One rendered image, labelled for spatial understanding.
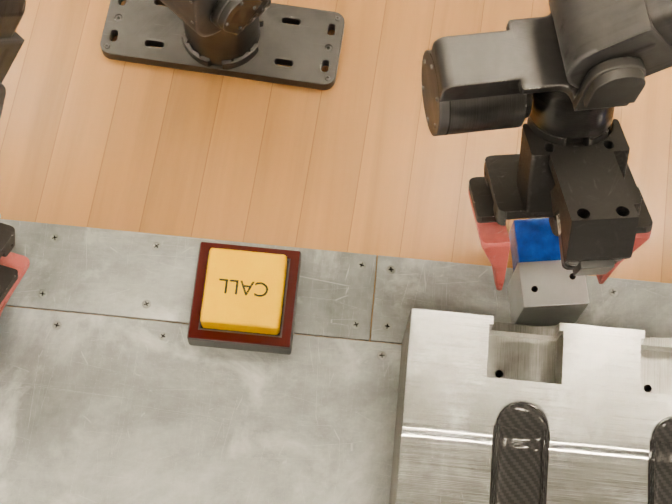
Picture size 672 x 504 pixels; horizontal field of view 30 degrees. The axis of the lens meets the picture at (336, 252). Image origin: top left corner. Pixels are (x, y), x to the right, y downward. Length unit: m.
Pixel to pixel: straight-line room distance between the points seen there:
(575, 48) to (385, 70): 0.33
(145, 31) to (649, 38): 0.48
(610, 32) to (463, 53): 0.10
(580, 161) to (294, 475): 0.32
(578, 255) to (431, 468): 0.18
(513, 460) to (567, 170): 0.21
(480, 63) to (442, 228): 0.25
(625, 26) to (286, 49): 0.39
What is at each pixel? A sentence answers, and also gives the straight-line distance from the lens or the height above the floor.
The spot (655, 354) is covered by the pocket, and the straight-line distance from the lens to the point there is 0.95.
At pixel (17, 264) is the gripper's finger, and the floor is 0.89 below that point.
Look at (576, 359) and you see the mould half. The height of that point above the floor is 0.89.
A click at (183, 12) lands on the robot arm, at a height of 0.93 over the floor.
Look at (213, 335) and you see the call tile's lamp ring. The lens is 0.96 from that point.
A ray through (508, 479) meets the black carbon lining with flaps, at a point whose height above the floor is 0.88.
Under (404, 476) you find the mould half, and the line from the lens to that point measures 0.87.
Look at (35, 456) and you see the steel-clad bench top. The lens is 0.98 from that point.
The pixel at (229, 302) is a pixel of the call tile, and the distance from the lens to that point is 0.95.
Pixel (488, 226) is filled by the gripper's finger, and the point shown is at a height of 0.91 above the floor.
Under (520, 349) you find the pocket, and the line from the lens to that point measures 0.93.
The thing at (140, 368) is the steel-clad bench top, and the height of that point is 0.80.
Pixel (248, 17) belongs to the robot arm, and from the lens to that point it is 0.98.
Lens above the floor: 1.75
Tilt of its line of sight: 70 degrees down
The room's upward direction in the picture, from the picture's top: 4 degrees clockwise
